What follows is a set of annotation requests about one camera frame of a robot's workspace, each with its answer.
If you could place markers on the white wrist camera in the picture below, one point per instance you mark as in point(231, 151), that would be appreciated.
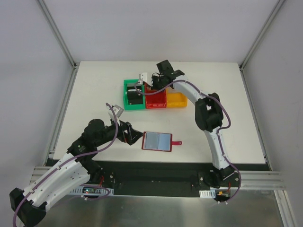
point(115, 112)
point(144, 78)

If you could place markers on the red leather card holder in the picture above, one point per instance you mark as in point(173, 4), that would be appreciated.
point(158, 142)

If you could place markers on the aluminium frame post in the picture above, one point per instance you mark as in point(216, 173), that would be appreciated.
point(269, 21)
point(56, 32)

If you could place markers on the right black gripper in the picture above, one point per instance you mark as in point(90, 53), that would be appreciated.
point(136, 93)

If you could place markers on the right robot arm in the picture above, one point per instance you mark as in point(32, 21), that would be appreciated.
point(210, 117)

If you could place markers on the white cable duct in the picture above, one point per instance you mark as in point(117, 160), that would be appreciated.
point(207, 193)
point(90, 191)

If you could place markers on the left white cable duct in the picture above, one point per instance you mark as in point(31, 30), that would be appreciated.
point(90, 191)

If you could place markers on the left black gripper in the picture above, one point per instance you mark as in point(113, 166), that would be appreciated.
point(128, 133)

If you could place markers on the green plastic bin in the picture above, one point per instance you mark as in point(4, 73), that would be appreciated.
point(141, 89)

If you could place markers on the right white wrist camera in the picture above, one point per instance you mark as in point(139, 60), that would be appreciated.
point(144, 78)

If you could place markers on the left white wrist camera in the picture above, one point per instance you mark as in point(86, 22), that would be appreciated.
point(115, 112)

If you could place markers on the right white cable duct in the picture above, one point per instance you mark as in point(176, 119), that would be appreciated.
point(207, 193)

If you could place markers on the red plastic bin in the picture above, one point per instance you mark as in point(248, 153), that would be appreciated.
point(158, 100)

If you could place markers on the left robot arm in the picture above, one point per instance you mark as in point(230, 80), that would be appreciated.
point(75, 168)

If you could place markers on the black card in green bin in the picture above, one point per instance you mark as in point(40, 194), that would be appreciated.
point(133, 97)

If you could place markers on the yellow plastic bin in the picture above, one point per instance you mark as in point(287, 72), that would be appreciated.
point(175, 99)

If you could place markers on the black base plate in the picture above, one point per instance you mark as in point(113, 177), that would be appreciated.
point(159, 178)

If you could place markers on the right aluminium frame post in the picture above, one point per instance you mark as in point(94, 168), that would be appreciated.
point(269, 21)

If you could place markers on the left aluminium frame post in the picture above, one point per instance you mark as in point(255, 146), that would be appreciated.
point(56, 32)

